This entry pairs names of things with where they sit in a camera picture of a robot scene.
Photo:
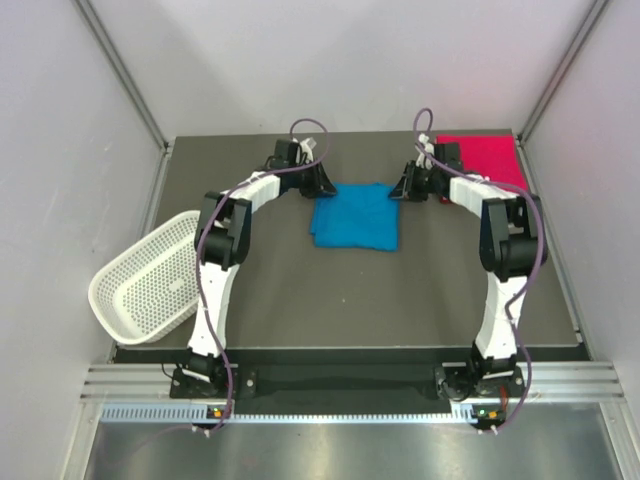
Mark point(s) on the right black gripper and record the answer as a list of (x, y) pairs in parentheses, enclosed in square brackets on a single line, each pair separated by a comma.
[(406, 189)]

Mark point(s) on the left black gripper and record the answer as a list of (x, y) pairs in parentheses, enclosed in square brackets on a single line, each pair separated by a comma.
[(319, 185)]

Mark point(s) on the blue t-shirt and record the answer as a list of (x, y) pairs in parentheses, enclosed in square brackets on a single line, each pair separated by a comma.
[(359, 216)]

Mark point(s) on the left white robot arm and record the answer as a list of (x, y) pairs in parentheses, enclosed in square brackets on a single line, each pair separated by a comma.
[(222, 242)]

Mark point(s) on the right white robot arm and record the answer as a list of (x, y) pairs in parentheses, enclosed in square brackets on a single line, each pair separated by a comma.
[(511, 251)]

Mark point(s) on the folded pink t-shirt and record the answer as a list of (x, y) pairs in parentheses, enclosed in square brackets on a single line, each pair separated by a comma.
[(492, 156)]

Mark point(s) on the white perforated plastic basket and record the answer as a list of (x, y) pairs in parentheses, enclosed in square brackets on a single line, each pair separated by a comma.
[(150, 289)]

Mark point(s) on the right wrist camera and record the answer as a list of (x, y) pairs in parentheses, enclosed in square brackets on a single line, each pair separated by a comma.
[(425, 151)]

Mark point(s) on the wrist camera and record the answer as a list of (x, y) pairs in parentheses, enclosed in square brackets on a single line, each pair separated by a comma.
[(425, 151), (306, 154)]

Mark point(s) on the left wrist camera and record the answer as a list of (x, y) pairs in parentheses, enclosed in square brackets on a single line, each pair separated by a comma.
[(306, 154)]

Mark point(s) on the right aluminium frame post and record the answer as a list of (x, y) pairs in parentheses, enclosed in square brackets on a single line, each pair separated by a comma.
[(595, 12)]

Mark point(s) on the aluminium frame post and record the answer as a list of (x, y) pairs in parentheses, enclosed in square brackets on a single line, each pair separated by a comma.
[(98, 30), (595, 12)]

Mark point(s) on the left aluminium frame post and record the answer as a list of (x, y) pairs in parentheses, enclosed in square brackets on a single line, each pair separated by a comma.
[(98, 30)]

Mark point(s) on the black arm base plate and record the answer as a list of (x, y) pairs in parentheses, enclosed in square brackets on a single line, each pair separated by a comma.
[(335, 389)]

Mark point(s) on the aluminium front rail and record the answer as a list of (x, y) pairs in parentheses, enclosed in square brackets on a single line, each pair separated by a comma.
[(552, 382)]

